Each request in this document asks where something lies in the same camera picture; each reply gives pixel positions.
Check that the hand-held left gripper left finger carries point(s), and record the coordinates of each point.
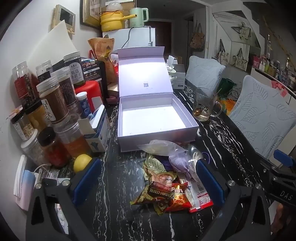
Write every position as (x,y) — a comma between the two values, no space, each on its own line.
(86,178)

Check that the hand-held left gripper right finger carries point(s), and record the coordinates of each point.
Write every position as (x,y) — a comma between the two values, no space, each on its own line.
(209,183)

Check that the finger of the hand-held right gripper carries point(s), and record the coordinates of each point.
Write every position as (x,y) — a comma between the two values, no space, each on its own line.
(282,157)

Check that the red white snack packet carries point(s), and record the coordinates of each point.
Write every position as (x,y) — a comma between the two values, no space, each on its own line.
(199,197)

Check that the small dark red packet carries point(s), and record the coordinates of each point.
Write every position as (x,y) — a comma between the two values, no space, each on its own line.
(179,199)

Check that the lilac soft pouch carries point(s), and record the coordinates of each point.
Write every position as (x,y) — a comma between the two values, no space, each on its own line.
(180,162)

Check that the dark brown snack packet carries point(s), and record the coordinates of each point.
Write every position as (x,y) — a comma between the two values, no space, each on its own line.
(153,193)

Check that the green gold snack packet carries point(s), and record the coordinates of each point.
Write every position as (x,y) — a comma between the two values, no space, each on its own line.
(152,165)

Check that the clear bag of white pieces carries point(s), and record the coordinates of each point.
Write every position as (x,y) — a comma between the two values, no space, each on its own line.
(157,146)

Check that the lilac gift box with lid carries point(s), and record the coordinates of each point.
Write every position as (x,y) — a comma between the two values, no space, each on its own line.
(148,115)

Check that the yellow lemon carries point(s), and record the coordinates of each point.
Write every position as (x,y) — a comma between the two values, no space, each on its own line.
(82,162)

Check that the clear jar of orange contents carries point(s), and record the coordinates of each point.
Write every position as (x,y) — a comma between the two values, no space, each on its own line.
(74,141)

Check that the black lid jar red contents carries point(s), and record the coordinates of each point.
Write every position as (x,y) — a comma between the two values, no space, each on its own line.
(54,153)

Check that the white blue carton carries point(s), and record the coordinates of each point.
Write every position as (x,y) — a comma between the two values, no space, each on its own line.
(99,134)

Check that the clear jar of pale contents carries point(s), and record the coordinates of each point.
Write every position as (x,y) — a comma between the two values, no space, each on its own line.
(32,149)

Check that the pastel pink blue device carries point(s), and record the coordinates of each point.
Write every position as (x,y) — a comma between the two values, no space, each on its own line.
(23,185)

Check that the pink paper piece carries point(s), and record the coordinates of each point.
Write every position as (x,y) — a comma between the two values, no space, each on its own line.
(279,87)

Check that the blue tube with white cap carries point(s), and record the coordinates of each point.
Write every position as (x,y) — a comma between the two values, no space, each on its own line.
(83,104)

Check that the glass mug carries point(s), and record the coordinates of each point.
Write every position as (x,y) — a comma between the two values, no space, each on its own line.
(203,109)

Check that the orange bag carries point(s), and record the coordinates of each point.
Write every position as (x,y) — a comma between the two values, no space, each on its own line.
(229,104)

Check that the black lid amber jar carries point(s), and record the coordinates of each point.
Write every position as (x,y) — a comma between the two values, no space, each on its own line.
(35,115)

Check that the small black lid jar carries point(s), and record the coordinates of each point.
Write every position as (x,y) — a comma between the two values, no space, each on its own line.
(22,127)

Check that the red canister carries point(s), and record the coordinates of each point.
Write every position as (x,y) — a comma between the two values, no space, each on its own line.
(91,90)

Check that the green bag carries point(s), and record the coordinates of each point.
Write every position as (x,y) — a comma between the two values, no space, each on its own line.
(227,85)

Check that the white printed tote bag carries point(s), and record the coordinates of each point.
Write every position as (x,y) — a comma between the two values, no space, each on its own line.
(240,59)
(223,54)

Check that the black printed pouch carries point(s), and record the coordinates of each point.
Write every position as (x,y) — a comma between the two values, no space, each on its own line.
(97,71)

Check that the silver grey box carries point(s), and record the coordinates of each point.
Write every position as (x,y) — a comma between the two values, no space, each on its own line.
(179,78)

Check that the clear jar with black label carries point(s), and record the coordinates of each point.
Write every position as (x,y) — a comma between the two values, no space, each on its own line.
(44,74)

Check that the clear jar with red label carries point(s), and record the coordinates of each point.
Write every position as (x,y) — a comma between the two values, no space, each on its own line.
(22,85)

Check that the white dog figurine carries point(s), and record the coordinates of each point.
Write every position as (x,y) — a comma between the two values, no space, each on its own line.
(170,69)

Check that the brown paper snack bag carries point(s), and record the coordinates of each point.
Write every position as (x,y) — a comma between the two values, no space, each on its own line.
(101,48)

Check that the white board sheet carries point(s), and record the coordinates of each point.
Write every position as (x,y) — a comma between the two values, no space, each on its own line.
(55,46)

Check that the floral tote bag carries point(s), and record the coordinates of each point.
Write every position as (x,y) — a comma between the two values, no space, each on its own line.
(197,38)

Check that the white fridge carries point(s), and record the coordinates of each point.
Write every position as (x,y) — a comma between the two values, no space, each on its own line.
(136,39)

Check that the yellow pot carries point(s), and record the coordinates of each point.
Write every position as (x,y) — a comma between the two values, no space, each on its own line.
(111,22)

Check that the pale green kettle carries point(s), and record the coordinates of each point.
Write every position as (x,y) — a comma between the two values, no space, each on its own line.
(138,16)

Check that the wall intercom panel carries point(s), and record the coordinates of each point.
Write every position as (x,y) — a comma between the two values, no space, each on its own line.
(66,17)

